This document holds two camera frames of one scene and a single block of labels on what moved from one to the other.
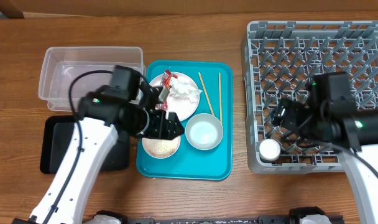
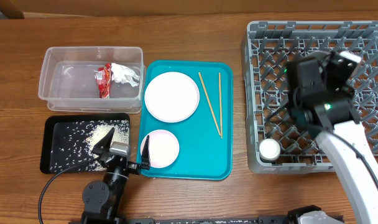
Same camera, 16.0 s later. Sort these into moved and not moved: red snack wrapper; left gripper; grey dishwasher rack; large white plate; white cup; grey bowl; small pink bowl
Moved: left gripper; small pink bowl; grey bowl; red snack wrapper
Not moved: white cup; grey dishwasher rack; large white plate
